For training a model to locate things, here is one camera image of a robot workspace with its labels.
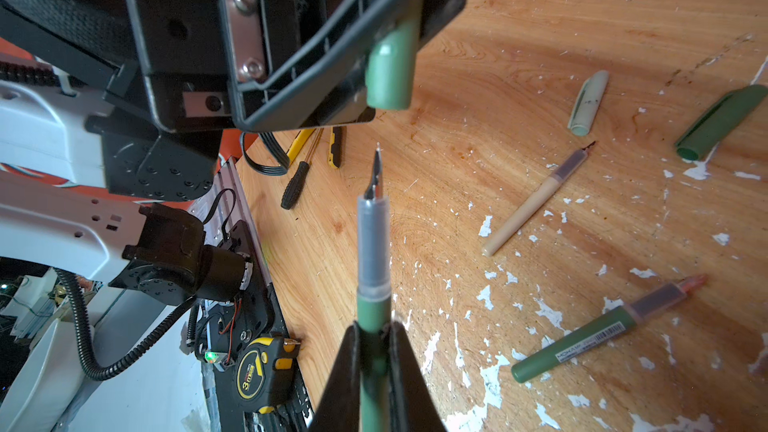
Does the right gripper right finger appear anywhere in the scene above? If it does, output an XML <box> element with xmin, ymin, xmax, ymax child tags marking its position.
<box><xmin>387</xmin><ymin>321</ymin><xmax>446</xmax><ymax>432</ymax></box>

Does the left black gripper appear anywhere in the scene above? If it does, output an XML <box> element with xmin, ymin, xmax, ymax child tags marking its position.
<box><xmin>86</xmin><ymin>0</ymin><xmax>410</xmax><ymax>201</ymax></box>

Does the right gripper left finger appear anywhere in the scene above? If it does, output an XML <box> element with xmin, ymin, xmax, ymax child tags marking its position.
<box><xmin>308</xmin><ymin>322</ymin><xmax>362</xmax><ymax>432</ymax></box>

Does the light green pen cap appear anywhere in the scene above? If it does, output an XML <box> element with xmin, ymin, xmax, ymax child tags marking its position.
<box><xmin>567</xmin><ymin>70</ymin><xmax>610</xmax><ymax>137</ymax></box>

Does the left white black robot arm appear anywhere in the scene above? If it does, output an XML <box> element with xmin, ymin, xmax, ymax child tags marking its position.
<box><xmin>1</xmin><ymin>0</ymin><xmax>466</xmax><ymax>305</ymax></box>

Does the dark green pen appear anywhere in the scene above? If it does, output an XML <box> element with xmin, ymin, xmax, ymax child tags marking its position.
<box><xmin>511</xmin><ymin>275</ymin><xmax>708</xmax><ymax>383</ymax></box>

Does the grey green pen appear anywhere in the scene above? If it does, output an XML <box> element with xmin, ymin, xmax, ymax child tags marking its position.
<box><xmin>481</xmin><ymin>141</ymin><xmax>596</xmax><ymax>257</ymax></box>

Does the yellow black tape measure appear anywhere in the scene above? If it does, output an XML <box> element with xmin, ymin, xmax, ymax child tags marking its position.
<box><xmin>235</xmin><ymin>336</ymin><xmax>301</xmax><ymax>414</ymax></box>

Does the green handled screwdriver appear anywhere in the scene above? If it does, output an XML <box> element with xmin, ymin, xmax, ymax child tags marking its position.
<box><xmin>281</xmin><ymin>129</ymin><xmax>322</xmax><ymax>210</ymax></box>

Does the left black corrugated cable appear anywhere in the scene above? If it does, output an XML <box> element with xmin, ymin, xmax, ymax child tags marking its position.
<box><xmin>53</xmin><ymin>266</ymin><xmax>202</xmax><ymax>382</ymax></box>

